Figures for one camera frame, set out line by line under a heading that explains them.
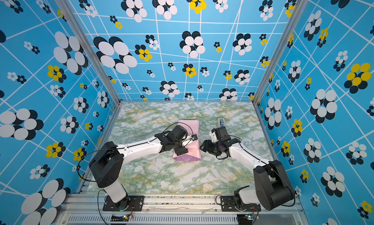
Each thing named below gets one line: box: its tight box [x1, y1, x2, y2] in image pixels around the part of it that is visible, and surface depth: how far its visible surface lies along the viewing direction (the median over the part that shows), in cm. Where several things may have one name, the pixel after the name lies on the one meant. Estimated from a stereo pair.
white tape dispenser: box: [217, 117, 226, 129], surface depth 104 cm
